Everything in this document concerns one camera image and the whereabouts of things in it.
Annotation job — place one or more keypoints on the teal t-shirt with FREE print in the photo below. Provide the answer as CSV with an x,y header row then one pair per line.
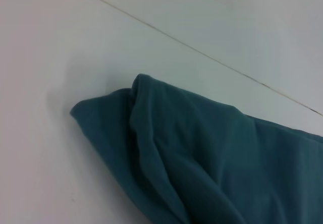
x,y
214,158

